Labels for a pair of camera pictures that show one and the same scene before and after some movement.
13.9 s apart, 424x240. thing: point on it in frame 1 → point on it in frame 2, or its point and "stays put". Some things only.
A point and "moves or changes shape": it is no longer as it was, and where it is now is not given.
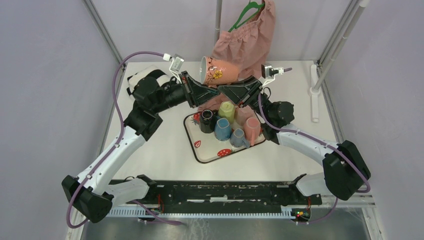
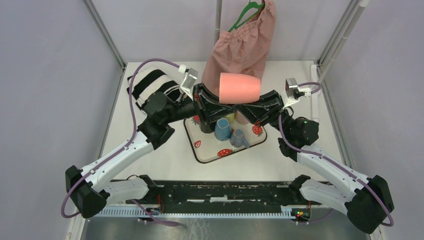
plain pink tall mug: x=252 y=128 moves or changes shape
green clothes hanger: x=251 y=5 stays put
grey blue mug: x=237 y=139 stays put
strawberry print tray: x=205 y=147 stays put
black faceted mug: x=207 y=120 stays put
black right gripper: x=241 y=94 → x=271 y=102
